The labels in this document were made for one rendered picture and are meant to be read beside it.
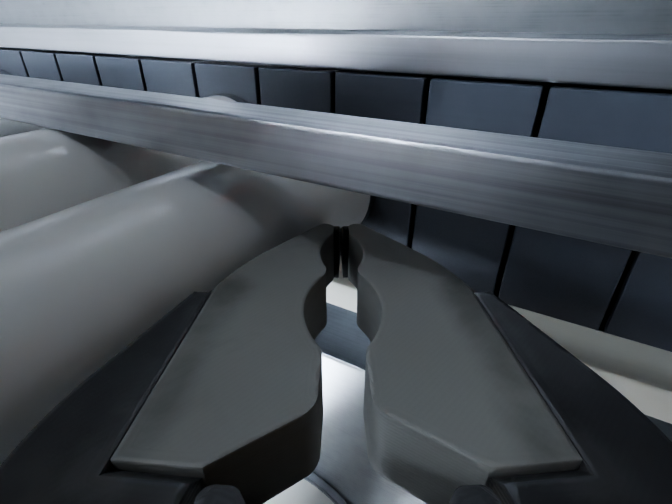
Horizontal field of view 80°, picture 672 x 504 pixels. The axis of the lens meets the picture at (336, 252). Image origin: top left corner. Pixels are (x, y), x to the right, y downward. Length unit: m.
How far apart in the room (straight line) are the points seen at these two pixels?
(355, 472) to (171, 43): 0.28
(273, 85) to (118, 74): 0.11
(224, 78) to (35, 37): 0.15
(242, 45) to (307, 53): 0.03
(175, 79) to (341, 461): 0.26
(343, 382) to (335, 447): 0.07
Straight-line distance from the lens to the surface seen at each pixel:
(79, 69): 0.30
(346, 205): 0.15
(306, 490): 0.34
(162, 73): 0.24
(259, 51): 0.20
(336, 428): 0.29
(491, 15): 0.20
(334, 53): 0.17
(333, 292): 0.16
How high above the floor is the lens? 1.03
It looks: 49 degrees down
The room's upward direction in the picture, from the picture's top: 131 degrees counter-clockwise
